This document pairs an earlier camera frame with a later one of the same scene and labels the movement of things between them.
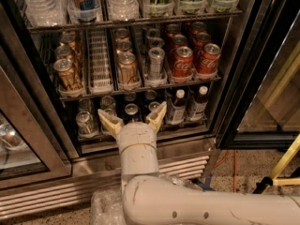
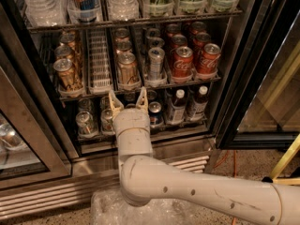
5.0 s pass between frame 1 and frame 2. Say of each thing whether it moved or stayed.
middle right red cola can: stayed
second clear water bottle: stayed
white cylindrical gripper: moved
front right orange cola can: stayed
